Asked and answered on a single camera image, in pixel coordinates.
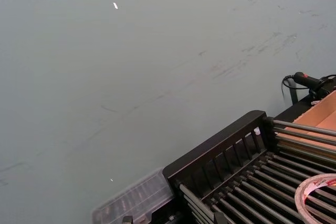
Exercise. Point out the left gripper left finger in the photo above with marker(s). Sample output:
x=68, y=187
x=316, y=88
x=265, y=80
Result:
x=127, y=220

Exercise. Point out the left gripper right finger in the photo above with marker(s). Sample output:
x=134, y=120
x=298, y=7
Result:
x=218, y=218

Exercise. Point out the black rack with steel bars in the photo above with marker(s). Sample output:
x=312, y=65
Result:
x=210, y=150

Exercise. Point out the white tape roll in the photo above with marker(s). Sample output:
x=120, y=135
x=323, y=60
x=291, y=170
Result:
x=302, y=190

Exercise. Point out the clear plastic case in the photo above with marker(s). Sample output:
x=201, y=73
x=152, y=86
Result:
x=141, y=195

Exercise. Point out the shallow brown cardboard tray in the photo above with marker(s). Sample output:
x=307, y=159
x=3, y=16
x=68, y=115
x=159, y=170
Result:
x=323, y=113

